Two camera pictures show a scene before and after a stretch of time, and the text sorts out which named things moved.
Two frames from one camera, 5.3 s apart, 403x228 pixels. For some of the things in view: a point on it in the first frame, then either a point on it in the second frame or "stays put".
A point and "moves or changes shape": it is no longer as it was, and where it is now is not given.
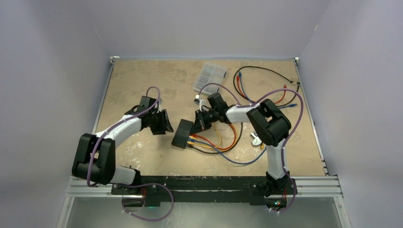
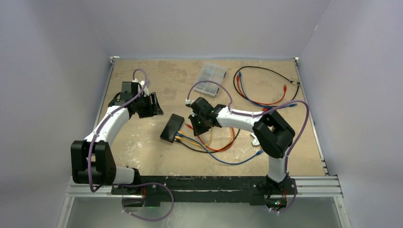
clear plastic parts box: (210, 73) stays put
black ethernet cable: (298, 83) stays put
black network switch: (182, 134) moves or changes shape
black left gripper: (165, 125) -> (153, 109)
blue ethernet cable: (243, 88) stays put
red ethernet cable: (237, 78) stays put
